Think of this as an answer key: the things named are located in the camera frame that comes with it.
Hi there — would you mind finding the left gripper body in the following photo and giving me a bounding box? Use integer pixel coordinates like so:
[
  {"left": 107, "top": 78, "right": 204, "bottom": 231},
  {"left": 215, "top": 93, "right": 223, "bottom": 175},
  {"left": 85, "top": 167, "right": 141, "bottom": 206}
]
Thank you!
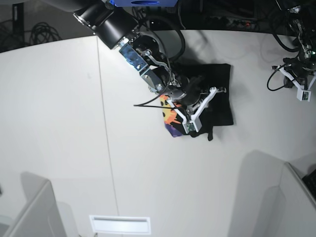
[{"left": 272, "top": 57, "right": 316, "bottom": 79}]

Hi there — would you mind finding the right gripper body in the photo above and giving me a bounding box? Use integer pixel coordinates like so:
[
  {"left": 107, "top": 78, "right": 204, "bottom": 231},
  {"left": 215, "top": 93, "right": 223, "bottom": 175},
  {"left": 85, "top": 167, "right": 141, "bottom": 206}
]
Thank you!
[{"left": 165, "top": 75, "right": 210, "bottom": 113}]

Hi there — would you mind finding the black T-shirt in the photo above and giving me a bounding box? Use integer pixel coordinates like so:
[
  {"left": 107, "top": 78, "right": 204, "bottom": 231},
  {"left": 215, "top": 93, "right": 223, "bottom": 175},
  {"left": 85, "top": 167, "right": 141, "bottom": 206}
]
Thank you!
[{"left": 160, "top": 64, "right": 234, "bottom": 141}]

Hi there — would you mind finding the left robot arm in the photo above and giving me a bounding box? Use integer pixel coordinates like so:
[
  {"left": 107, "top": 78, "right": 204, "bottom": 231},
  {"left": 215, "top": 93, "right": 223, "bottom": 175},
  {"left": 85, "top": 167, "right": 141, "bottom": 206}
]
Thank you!
[{"left": 269, "top": 0, "right": 316, "bottom": 90}]

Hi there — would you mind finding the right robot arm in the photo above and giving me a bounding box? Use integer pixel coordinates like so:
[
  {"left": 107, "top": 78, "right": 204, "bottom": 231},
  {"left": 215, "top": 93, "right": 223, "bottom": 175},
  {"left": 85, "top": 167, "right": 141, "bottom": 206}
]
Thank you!
[{"left": 47, "top": 0, "right": 226, "bottom": 107}]

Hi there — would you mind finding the black keyboard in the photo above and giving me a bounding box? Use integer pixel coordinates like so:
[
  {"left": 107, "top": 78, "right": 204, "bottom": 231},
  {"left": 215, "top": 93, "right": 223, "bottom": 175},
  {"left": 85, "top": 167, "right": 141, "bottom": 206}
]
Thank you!
[{"left": 303, "top": 170, "right": 316, "bottom": 198}]

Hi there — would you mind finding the blue box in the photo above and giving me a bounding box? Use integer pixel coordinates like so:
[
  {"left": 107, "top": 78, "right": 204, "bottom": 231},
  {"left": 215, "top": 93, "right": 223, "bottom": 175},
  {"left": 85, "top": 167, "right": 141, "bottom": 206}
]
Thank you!
[{"left": 109, "top": 0, "right": 178, "bottom": 7}]

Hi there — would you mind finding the white right partition panel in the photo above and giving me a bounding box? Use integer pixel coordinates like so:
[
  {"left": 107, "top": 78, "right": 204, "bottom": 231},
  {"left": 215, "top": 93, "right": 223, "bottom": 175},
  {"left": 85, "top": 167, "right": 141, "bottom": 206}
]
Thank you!
[{"left": 275, "top": 162, "right": 316, "bottom": 237}]

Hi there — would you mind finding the white partition panel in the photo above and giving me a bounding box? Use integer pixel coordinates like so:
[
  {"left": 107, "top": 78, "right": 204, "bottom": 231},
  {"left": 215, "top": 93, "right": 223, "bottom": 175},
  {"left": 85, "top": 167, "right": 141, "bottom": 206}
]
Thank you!
[
  {"left": 275, "top": 162, "right": 316, "bottom": 237},
  {"left": 0, "top": 172, "right": 80, "bottom": 237}
]

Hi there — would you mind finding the black tower case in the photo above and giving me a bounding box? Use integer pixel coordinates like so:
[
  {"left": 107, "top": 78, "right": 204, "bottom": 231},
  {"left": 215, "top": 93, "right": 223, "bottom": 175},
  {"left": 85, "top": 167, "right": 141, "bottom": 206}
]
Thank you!
[{"left": 12, "top": 2, "right": 25, "bottom": 46}]

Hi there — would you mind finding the white left partition panel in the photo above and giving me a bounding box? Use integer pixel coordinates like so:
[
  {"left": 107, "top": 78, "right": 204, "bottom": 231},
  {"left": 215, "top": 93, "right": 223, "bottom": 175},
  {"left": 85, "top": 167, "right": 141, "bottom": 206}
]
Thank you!
[{"left": 0, "top": 172, "right": 80, "bottom": 237}]

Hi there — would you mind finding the coiled black cable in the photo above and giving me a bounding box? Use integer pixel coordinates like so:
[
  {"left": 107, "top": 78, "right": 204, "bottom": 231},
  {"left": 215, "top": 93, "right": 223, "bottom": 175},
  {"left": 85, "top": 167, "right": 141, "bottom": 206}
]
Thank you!
[{"left": 29, "top": 22, "right": 61, "bottom": 45}]

